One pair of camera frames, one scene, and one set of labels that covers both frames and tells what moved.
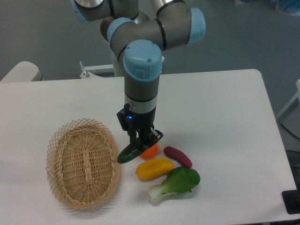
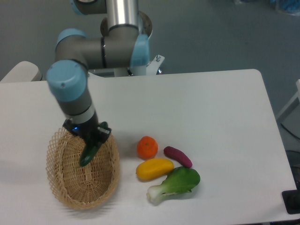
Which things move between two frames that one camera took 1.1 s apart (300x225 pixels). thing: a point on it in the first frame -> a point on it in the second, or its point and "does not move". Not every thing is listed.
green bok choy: x=181 y=180 does not move
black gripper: x=131 y=122 -> x=88 y=131
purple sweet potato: x=179 y=156 does not move
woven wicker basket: x=82 y=164 does not move
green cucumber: x=134 y=150 -> x=87 y=156
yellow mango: x=153 y=168 does not move
